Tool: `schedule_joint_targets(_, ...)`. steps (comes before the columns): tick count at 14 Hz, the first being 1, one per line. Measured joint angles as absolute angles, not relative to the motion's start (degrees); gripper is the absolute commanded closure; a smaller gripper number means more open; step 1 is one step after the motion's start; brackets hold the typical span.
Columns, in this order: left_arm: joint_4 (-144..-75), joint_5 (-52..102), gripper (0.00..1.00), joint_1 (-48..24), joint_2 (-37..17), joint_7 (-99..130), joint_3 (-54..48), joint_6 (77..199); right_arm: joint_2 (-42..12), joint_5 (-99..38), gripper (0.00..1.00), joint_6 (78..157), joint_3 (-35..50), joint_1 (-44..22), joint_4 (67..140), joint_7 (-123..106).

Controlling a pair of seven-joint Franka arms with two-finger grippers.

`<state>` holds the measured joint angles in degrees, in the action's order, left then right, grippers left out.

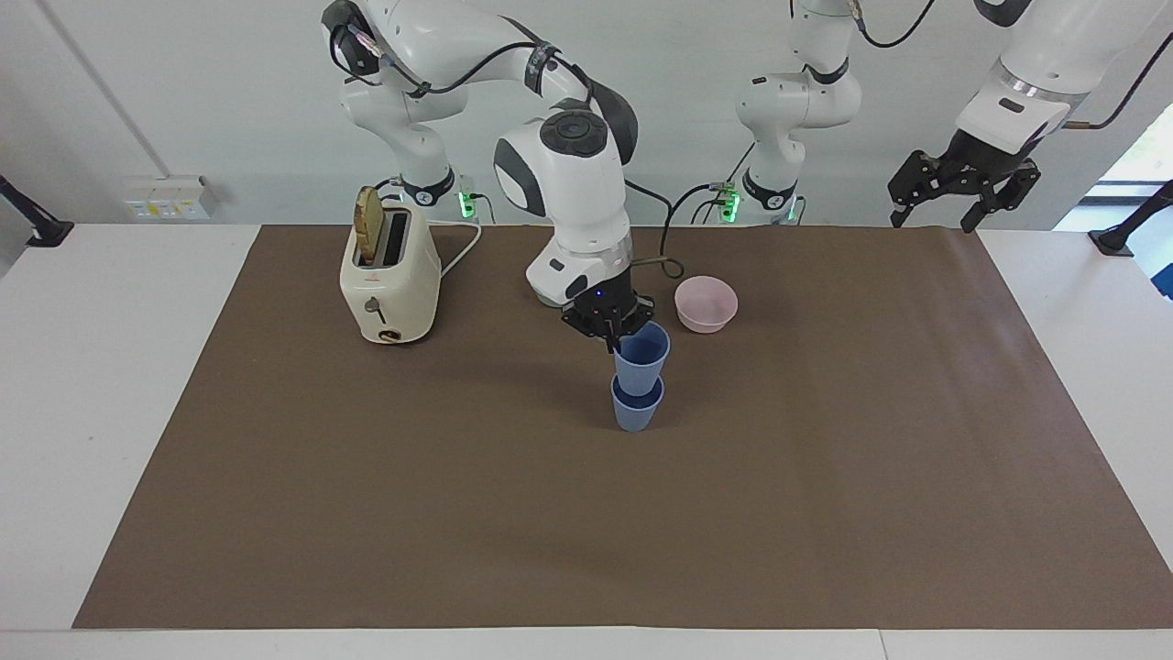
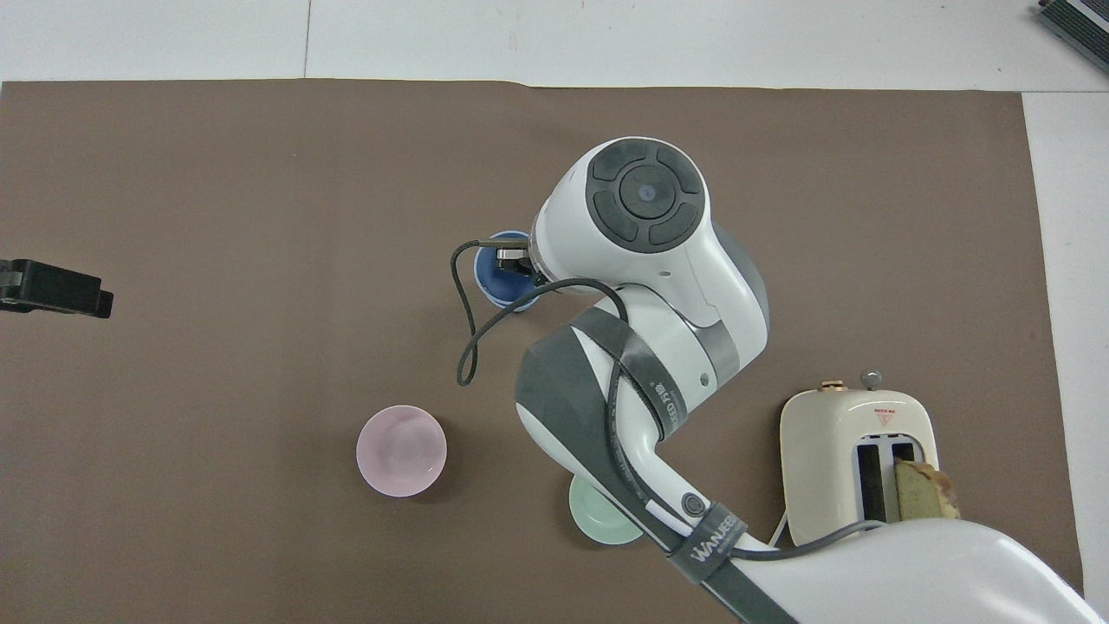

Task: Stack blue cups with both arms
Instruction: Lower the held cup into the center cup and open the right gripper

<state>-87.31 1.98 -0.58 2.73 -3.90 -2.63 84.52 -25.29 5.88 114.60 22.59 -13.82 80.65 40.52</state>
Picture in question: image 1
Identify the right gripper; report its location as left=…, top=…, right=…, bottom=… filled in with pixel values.
left=561, top=261, right=657, bottom=356

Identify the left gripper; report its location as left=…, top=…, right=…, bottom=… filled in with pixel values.
left=887, top=128, right=1044, bottom=236

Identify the blue plastic cup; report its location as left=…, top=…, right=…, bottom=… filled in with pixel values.
left=612, top=321, right=672, bottom=398
left=610, top=374, right=666, bottom=434

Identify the pink bowl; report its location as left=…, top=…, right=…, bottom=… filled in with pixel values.
left=674, top=276, right=740, bottom=335

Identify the black stand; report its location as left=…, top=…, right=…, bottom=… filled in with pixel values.
left=1089, top=181, right=1173, bottom=259
left=0, top=174, right=75, bottom=249

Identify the cream toaster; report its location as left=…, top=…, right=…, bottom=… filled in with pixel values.
left=339, top=197, right=443, bottom=347

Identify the bread slice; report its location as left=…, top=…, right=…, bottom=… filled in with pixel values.
left=355, top=186, right=385, bottom=268

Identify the black cable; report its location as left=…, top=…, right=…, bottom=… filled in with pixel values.
left=627, top=180, right=741, bottom=281
left=344, top=23, right=589, bottom=104
left=848, top=0, right=937, bottom=50
left=1063, top=35, right=1173, bottom=131

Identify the white toaster cord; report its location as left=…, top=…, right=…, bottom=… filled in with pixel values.
left=426, top=218, right=484, bottom=280

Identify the white wall socket box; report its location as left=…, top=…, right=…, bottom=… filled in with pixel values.
left=122, top=175, right=220, bottom=223

